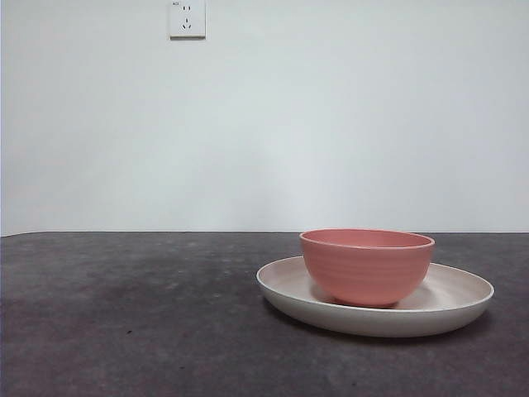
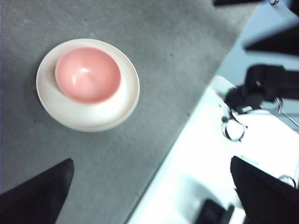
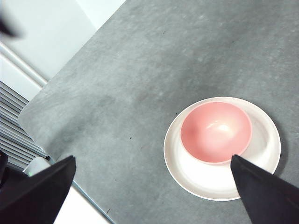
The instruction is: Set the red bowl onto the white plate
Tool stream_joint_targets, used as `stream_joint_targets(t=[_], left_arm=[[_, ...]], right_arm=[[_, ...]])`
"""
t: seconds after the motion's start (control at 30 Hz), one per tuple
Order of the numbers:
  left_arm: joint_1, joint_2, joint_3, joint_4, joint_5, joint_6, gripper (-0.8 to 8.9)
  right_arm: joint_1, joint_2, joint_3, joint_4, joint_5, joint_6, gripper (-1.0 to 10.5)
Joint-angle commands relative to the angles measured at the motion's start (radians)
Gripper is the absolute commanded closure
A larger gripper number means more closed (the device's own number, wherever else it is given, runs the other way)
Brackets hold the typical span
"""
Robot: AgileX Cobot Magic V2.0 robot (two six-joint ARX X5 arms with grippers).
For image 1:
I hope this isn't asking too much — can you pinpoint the red ribbed bowl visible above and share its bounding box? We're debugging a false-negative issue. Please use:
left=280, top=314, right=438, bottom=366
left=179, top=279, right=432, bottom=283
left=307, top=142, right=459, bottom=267
left=299, top=227, right=436, bottom=309

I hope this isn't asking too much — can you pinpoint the white round plate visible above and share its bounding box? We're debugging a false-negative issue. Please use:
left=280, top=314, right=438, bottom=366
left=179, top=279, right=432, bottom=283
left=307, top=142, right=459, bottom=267
left=255, top=255, right=495, bottom=339

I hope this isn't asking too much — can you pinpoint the white wall socket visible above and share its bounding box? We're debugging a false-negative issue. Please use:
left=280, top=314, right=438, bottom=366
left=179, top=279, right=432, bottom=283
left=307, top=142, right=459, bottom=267
left=168, top=0, right=207, bottom=41

